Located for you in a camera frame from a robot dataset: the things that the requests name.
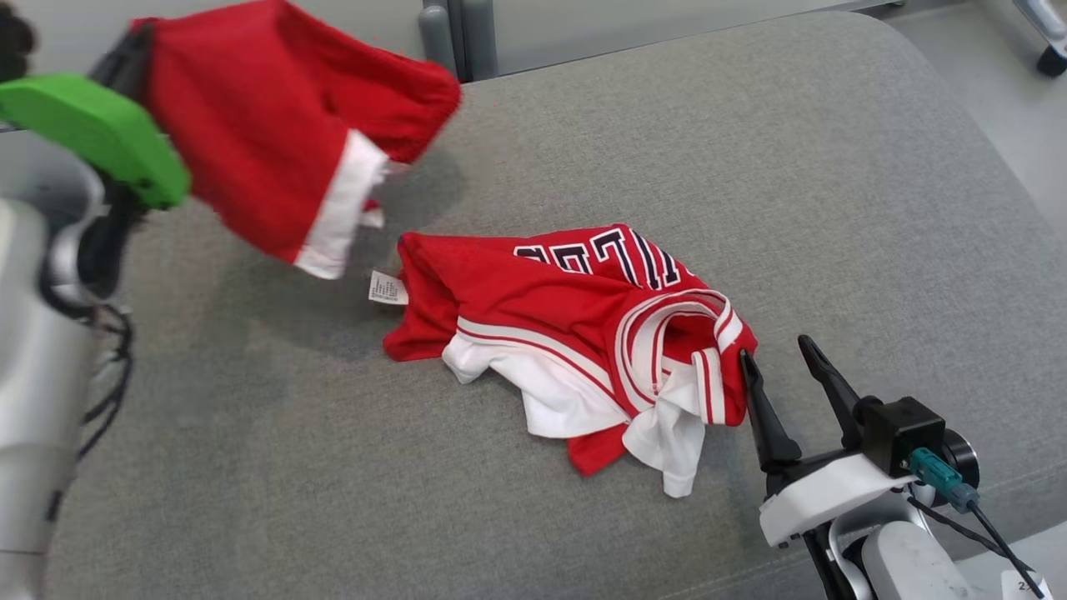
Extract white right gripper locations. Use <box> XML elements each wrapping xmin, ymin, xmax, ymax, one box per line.
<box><xmin>739</xmin><ymin>334</ymin><xmax>918</xmax><ymax>549</ymax></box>

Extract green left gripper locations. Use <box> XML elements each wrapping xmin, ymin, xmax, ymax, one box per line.
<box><xmin>0</xmin><ymin>21</ymin><xmax>192</xmax><ymax>210</ymax></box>

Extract red jersey with navy letters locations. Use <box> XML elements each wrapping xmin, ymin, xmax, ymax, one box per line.
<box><xmin>368</xmin><ymin>223</ymin><xmax>759</xmax><ymax>499</ymax></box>

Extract white paper label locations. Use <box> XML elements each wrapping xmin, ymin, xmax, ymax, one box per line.
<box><xmin>1000</xmin><ymin>571</ymin><xmax>1053</xmax><ymax>600</ymax></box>

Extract white leg with black caster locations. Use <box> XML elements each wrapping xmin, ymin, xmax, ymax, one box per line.
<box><xmin>979</xmin><ymin>0</ymin><xmax>1067</xmax><ymax>80</ymax></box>

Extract teal cable connector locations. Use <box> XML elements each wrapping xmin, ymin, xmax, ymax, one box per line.
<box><xmin>909</xmin><ymin>447</ymin><xmax>980</xmax><ymax>513</ymax></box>

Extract thin black cable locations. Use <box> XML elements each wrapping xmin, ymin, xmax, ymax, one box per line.
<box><xmin>907</xmin><ymin>497</ymin><xmax>1009</xmax><ymax>556</ymax></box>

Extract black camera cable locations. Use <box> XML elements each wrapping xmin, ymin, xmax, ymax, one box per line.
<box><xmin>967</xmin><ymin>500</ymin><xmax>1047</xmax><ymax>600</ymax></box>

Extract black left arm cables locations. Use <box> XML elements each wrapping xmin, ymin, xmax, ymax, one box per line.
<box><xmin>79</xmin><ymin>300</ymin><xmax>136</xmax><ymax>463</ymax></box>

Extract grey partition post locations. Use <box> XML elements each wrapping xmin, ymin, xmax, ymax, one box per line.
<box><xmin>419</xmin><ymin>0</ymin><xmax>458</xmax><ymax>78</ymax></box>
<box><xmin>461</xmin><ymin>0</ymin><xmax>499</xmax><ymax>82</ymax></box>

